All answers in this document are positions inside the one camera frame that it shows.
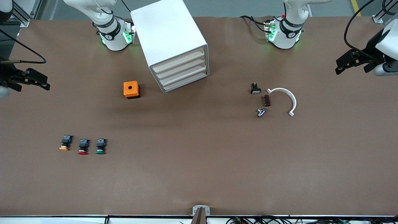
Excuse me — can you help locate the yellow mushroom push button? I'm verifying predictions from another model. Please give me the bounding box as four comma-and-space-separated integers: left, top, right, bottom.
59, 134, 74, 152

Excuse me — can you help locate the red mushroom push button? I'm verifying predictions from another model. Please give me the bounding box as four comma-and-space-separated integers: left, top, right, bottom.
77, 138, 90, 155

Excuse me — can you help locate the green mushroom push button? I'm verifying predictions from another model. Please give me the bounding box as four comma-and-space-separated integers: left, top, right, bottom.
95, 138, 107, 155

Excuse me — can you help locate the white plastic drawer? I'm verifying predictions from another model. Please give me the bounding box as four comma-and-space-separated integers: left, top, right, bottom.
158, 65, 207, 86
152, 47, 206, 74
155, 57, 206, 80
162, 72, 208, 92

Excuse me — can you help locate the brown table cover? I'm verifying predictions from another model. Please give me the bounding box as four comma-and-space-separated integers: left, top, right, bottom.
0, 16, 398, 217

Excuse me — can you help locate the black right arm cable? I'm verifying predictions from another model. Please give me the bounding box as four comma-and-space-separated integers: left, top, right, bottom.
0, 29, 47, 64

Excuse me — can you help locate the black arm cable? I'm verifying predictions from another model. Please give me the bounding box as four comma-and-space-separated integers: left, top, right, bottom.
0, 29, 47, 64
343, 0, 375, 59

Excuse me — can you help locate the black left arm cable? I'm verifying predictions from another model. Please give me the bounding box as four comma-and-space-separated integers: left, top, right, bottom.
343, 0, 375, 59

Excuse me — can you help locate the aluminium frame post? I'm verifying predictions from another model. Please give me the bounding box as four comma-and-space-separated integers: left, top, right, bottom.
371, 0, 394, 25
12, 0, 41, 28

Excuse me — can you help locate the white curved plastic bracket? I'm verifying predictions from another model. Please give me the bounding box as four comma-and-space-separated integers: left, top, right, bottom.
266, 87, 297, 117

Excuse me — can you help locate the orange button enclosure box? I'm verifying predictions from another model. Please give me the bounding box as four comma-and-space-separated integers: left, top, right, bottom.
123, 81, 141, 100

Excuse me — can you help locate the black base cable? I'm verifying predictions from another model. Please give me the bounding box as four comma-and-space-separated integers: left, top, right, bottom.
239, 15, 270, 33

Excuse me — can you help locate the white table edge rail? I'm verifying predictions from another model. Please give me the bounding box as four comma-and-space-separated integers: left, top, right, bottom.
0, 214, 398, 224

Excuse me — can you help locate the black cable bundle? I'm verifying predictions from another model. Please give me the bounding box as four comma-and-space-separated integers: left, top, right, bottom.
225, 215, 398, 224

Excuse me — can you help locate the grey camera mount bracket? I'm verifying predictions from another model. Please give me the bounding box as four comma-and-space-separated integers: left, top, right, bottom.
192, 205, 211, 224

